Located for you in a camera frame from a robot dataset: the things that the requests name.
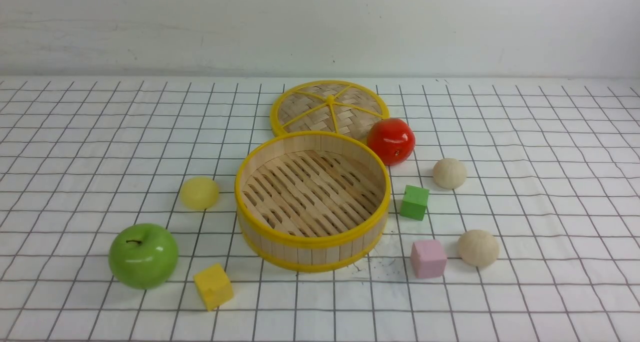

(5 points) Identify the woven bamboo steamer lid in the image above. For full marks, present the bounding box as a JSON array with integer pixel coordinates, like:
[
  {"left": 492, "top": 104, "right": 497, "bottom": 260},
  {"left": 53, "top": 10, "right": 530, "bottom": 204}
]
[{"left": 269, "top": 80, "right": 390, "bottom": 140}]

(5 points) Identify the white grid tablecloth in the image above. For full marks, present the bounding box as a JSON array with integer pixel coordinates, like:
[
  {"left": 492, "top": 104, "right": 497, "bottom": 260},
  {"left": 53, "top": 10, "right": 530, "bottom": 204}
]
[{"left": 0, "top": 76, "right": 640, "bottom": 342}]

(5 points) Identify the pink cube block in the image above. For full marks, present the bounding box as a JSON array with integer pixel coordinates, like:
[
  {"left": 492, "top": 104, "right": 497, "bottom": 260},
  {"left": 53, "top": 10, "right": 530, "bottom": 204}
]
[{"left": 410, "top": 239, "right": 448, "bottom": 279}]

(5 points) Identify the red tomato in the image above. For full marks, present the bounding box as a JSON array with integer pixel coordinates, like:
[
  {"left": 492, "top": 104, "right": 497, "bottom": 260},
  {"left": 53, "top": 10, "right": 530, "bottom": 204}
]
[{"left": 366, "top": 118, "right": 416, "bottom": 166}]

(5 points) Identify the green apple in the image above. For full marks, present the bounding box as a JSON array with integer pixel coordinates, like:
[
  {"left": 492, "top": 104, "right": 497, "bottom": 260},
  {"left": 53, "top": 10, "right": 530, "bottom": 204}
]
[{"left": 108, "top": 223, "right": 179, "bottom": 290}]

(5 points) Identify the yellow bun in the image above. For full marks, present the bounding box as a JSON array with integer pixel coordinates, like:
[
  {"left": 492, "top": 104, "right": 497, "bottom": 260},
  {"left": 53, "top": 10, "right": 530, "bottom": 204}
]
[{"left": 179, "top": 176, "right": 220, "bottom": 211}]

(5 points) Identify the yellow cube block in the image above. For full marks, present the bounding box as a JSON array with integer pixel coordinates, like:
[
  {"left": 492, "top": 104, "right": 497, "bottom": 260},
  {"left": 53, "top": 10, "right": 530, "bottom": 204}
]
[{"left": 193, "top": 263, "right": 234, "bottom": 312}]

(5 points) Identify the white bun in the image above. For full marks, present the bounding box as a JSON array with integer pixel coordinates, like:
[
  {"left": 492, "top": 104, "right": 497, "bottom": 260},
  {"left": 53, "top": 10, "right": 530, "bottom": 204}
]
[
  {"left": 432, "top": 158, "right": 467, "bottom": 190},
  {"left": 457, "top": 230, "right": 500, "bottom": 268}
]

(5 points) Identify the green cube block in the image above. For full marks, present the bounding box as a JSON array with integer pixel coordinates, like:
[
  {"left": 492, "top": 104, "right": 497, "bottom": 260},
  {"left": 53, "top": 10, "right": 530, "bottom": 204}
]
[{"left": 398, "top": 185, "right": 430, "bottom": 221}]

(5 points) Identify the bamboo steamer tray yellow rim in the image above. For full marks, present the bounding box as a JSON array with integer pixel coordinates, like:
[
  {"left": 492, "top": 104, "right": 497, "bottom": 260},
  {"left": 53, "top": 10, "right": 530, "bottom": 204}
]
[{"left": 234, "top": 132, "right": 391, "bottom": 273}]

